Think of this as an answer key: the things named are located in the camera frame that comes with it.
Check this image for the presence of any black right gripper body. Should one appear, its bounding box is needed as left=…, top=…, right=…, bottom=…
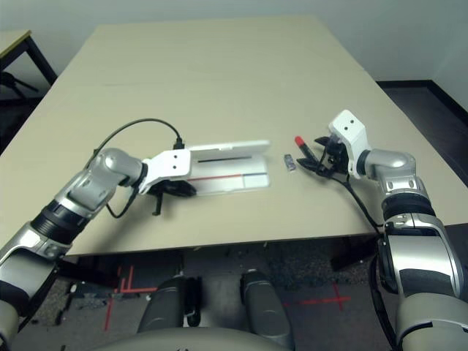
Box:
left=317, top=143, right=349, bottom=179

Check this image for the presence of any black tripod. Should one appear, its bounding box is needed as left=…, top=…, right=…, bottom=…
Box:
left=0, top=71, right=39, bottom=99

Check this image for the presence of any grey robot torso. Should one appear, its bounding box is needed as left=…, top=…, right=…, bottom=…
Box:
left=91, top=327, right=293, bottom=351

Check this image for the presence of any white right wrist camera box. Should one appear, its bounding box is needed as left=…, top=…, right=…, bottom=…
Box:
left=328, top=109, right=372, bottom=180

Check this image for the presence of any side table with black frame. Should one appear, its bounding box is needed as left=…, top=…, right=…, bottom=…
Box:
left=0, top=29, right=59, bottom=87

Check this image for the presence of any dark grey left robot leg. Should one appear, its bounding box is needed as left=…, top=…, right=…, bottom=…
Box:
left=137, top=276, right=202, bottom=333

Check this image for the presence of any red floor tape cross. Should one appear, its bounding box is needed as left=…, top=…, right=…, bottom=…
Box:
left=284, top=283, right=352, bottom=312

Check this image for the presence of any dark grey right robot leg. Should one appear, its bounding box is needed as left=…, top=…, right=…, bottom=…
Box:
left=239, top=269, right=293, bottom=348

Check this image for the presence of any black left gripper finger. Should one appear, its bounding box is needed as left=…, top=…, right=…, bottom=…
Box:
left=168, top=181, right=199, bottom=199

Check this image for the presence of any dark grey robot leg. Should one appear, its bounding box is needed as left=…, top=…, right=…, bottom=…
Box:
left=137, top=276, right=202, bottom=333
left=239, top=269, right=293, bottom=348

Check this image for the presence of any white plastic pencil case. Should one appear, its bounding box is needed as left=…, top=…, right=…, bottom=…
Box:
left=186, top=139, right=272, bottom=195

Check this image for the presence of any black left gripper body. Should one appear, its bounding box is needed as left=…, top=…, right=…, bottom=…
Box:
left=148, top=181, right=173, bottom=217

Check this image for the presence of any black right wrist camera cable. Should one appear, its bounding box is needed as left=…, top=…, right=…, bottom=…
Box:
left=321, top=171, right=399, bottom=351

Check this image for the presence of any black marker with red cap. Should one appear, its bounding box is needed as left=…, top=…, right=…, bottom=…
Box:
left=294, top=135, right=319, bottom=162

